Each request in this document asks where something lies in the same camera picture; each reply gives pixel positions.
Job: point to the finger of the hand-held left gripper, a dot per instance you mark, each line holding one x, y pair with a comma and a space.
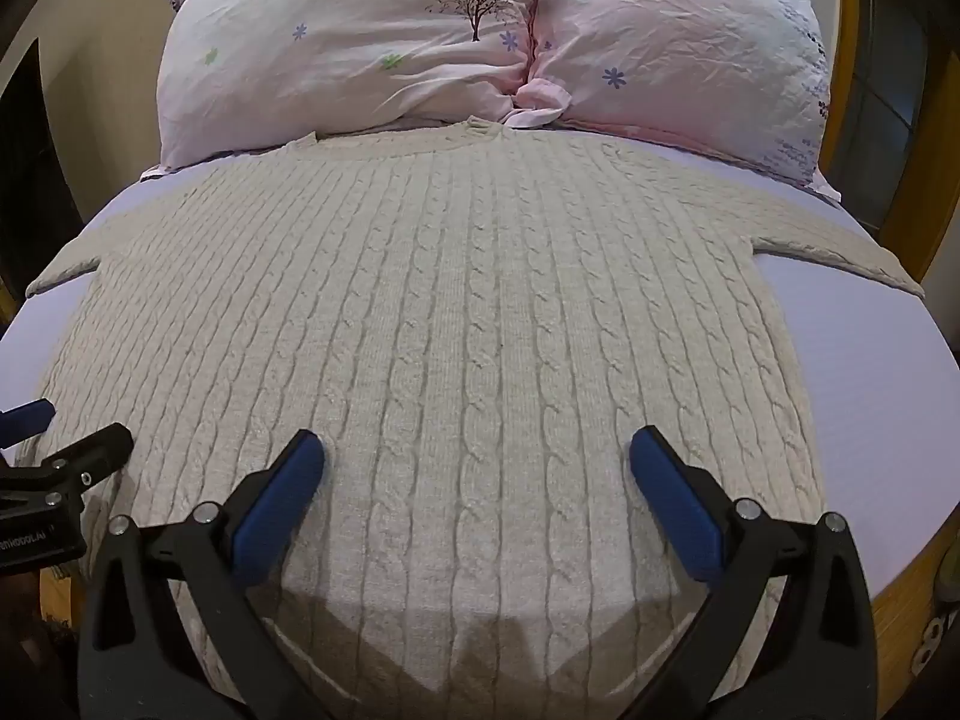
26, 420
82, 457

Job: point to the wooden bed frame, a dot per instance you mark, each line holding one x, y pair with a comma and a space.
892, 600

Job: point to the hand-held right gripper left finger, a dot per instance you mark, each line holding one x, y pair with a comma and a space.
281, 484

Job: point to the floral pink pillow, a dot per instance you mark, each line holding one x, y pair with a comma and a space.
675, 52
337, 37

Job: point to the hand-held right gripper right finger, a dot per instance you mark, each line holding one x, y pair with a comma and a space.
675, 499

